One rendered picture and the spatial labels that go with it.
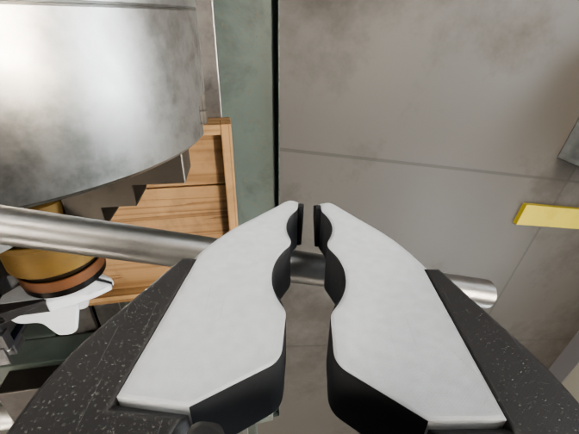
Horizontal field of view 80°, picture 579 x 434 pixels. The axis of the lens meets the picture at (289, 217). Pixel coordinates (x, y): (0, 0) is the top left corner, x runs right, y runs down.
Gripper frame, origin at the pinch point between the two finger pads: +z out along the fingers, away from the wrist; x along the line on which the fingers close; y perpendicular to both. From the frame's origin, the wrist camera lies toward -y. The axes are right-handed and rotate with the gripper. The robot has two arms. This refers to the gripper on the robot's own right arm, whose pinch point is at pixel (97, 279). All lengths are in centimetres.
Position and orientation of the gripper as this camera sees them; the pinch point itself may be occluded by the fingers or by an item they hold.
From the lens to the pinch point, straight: 41.5
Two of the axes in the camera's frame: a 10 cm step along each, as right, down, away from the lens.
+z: 9.9, -0.5, 1.6
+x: 1.7, 5.0, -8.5
